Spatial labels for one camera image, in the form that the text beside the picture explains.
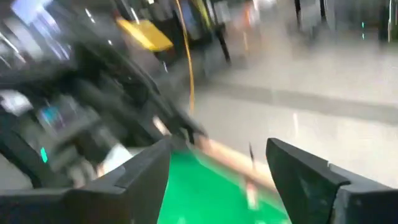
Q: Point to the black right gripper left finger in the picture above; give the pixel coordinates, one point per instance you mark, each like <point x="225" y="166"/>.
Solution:
<point x="133" y="193"/>

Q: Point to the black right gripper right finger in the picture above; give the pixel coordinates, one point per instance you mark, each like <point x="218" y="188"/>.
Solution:
<point x="311" y="193"/>

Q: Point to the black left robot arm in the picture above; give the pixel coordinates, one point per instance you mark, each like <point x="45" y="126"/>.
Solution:
<point x="118" y="87"/>

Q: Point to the white halloween bucket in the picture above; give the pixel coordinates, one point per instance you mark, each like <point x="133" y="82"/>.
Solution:
<point x="116" y="158"/>

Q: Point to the green table mat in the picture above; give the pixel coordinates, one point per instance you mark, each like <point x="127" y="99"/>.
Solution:
<point x="202" y="193"/>

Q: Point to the yellow flat object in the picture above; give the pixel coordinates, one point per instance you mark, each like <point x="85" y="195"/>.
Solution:
<point x="146" y="34"/>

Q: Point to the black table frame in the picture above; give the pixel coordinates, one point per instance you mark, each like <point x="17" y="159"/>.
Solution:
<point x="186" y="129"/>

